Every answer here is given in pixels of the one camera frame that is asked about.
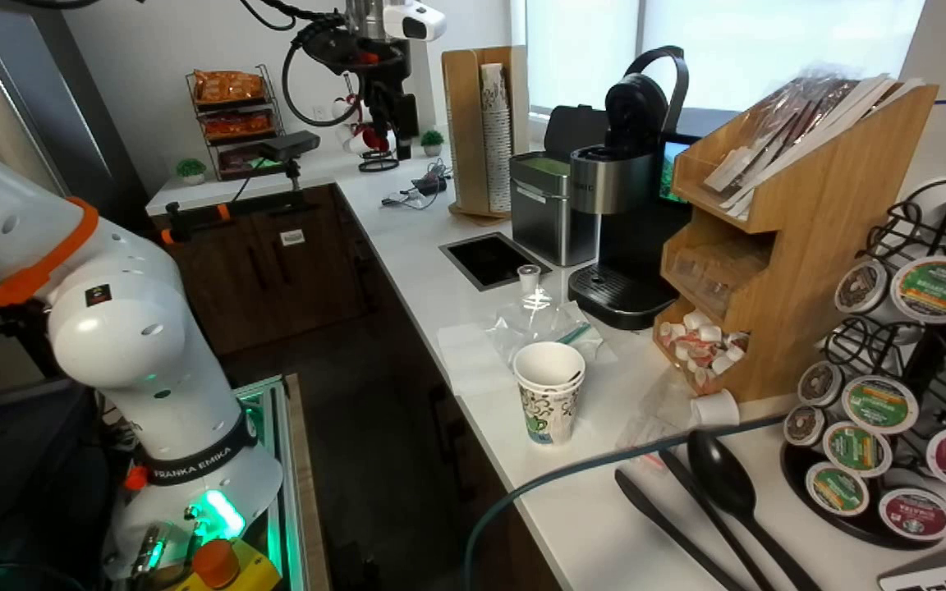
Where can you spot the black coffee pod carousel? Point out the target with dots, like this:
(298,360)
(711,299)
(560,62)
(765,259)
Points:
(866,441)

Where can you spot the yellow emergency stop button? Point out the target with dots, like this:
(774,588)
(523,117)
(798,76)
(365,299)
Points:
(229,566)

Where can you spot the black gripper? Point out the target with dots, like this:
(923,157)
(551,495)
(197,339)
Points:
(381,99)

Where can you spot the wooden cup dispenser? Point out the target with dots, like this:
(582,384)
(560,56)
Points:
(465,118)

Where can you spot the snack rack shelf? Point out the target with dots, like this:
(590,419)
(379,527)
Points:
(238,118)

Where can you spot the white paper coffee cup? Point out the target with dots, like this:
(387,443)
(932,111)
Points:
(545,377)

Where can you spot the stainless steel waste bin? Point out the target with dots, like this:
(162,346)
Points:
(542,218)

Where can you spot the white creamer cup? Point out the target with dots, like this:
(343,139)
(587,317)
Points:
(715,409)

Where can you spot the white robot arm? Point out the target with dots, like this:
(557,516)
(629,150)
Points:
(119,323)

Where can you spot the countertop trash chute frame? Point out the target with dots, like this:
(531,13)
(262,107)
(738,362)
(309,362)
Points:
(486,259)

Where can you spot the wooden condiment organizer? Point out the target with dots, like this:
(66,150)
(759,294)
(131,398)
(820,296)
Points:
(753,269)

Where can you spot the clear plastic bag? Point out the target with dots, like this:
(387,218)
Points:
(520,321)

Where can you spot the black silver coffee machine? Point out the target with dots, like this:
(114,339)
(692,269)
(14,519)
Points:
(622,186)

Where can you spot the black plastic spoon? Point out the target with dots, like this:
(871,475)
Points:
(732,488)

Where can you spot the stack of paper cups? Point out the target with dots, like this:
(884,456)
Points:
(493,135)

